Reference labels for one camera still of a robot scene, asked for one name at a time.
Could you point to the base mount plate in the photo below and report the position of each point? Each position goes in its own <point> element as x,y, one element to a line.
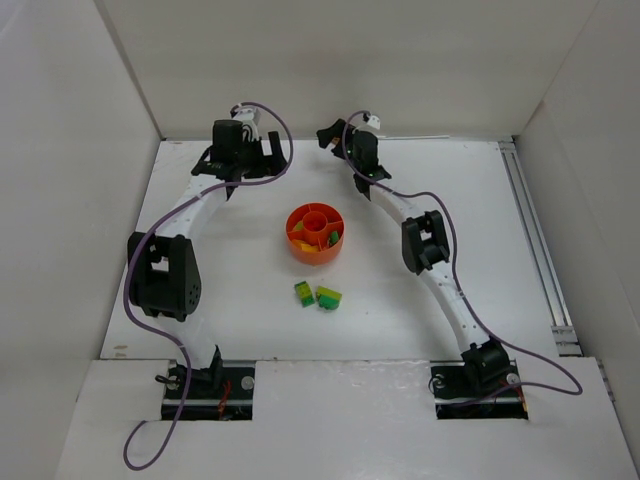
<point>227,397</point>
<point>456,399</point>

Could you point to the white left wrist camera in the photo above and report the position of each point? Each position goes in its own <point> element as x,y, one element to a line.
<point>249,116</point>

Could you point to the lime square lego brick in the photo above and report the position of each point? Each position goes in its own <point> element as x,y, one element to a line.
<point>306,298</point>

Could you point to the orange round divided container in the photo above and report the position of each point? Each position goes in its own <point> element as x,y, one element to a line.
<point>319,221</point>

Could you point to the aluminium rail right side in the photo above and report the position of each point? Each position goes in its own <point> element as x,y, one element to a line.
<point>562,328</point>

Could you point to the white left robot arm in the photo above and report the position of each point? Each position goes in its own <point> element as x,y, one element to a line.
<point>163,278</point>

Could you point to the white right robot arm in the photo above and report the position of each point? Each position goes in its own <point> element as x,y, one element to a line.
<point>428,250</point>

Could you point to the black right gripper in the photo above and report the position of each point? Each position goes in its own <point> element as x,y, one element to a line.
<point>335,138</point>

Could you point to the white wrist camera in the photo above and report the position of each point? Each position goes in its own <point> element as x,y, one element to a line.
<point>249,116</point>
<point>371,121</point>

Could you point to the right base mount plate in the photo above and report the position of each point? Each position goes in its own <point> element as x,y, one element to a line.
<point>456,399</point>

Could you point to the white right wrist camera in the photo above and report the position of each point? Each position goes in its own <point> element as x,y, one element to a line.
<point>371,121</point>

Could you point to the yellow square lego brick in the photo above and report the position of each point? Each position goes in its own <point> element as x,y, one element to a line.
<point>305,247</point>

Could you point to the lime sloped lego brick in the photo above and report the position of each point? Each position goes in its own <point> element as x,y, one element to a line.
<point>323,291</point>

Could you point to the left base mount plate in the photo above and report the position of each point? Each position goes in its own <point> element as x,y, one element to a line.
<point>227,397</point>

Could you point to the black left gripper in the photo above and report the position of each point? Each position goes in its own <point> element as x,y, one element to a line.
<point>263,155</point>

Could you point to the dark green lego plate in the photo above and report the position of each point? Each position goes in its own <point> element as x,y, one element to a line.
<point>301,287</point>

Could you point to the green curved lego brick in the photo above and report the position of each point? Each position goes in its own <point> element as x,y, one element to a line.
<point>328,303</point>

